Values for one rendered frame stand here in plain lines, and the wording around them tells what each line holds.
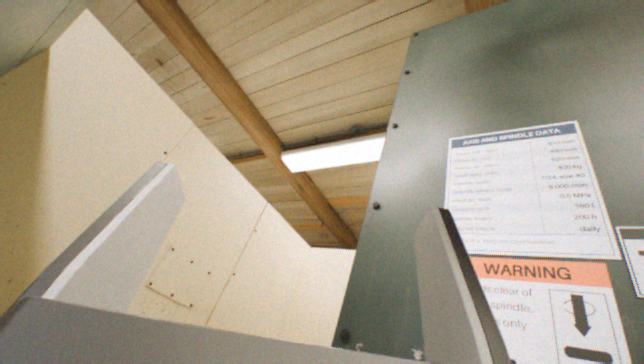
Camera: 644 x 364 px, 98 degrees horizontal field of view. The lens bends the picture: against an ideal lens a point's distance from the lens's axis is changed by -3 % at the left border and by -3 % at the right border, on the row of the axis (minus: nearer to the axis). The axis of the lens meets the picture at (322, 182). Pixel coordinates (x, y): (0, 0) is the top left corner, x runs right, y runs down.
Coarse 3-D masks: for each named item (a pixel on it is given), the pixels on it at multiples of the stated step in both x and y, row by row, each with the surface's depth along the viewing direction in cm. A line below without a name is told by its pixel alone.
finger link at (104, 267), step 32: (128, 192) 9; (160, 192) 10; (96, 224) 8; (128, 224) 9; (160, 224) 11; (64, 256) 7; (96, 256) 8; (128, 256) 9; (32, 288) 6; (64, 288) 7; (96, 288) 8; (128, 288) 9
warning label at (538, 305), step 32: (512, 288) 29; (544, 288) 27; (576, 288) 26; (608, 288) 25; (512, 320) 27; (544, 320) 26; (576, 320) 25; (608, 320) 24; (512, 352) 25; (544, 352) 24; (576, 352) 23; (608, 352) 23
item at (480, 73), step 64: (512, 0) 65; (576, 0) 54; (640, 0) 46; (448, 64) 60; (512, 64) 51; (576, 64) 44; (640, 64) 39; (448, 128) 48; (512, 128) 42; (640, 128) 33; (384, 192) 45; (640, 192) 29; (384, 256) 38; (512, 256) 31; (384, 320) 32; (640, 320) 23
